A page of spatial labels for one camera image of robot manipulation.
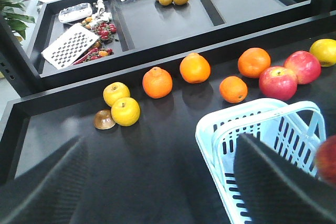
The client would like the white controller device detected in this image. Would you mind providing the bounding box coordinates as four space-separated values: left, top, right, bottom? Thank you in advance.
58 3 92 24

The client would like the pink red apple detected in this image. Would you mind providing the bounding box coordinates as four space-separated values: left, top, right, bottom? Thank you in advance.
259 66 298 101
283 50 321 84

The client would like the cherry tomato bunch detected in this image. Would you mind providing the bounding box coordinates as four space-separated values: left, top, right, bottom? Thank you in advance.
72 17 119 65

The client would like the pink red apple right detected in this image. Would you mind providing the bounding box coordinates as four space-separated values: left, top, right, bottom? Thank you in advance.
283 50 321 84

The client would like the yellow apple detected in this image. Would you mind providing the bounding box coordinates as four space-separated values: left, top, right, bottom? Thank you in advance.
111 97 141 126
103 82 130 107

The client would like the pink red apple left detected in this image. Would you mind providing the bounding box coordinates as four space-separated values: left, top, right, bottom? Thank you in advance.
259 66 298 101

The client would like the dark red apple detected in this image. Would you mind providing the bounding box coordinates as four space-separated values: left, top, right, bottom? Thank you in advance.
315 135 335 186

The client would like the white small parts pile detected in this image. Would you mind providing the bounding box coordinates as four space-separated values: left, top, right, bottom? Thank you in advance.
91 0 112 23

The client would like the orange at basket edge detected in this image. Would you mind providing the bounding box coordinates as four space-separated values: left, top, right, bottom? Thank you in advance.
180 52 211 84

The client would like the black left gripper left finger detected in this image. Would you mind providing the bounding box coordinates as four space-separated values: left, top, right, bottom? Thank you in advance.
1 137 88 223

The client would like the large orange back left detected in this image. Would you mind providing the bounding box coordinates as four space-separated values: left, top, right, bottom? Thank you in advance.
238 47 271 79

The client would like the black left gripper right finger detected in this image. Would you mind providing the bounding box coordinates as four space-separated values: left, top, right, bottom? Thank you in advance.
234 133 335 223

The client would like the yellow apple back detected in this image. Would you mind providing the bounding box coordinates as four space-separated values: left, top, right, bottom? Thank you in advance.
103 82 130 107

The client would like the light blue plastic basket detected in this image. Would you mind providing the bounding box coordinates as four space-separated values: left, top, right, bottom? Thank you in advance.
195 98 326 223

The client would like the navel orange with knob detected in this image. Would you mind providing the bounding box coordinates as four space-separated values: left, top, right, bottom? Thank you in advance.
142 67 173 99

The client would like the green potted plant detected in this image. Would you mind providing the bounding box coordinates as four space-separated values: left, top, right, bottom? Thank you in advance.
1 0 35 42

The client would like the black wooden display stand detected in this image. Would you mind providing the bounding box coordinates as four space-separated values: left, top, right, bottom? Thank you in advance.
1 11 335 223

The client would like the small orange far left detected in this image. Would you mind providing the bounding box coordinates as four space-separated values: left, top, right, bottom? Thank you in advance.
219 76 248 103

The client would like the yellow apple front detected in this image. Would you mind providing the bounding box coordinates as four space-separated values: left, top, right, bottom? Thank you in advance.
111 97 141 126

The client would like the brown half fruit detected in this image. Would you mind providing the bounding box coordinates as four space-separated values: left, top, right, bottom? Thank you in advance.
93 109 116 130

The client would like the checkerboard calibration board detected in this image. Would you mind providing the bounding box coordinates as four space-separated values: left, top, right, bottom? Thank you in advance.
41 24 99 70

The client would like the yellow orange fruit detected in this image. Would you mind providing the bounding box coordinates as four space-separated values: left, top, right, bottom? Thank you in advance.
309 38 335 67

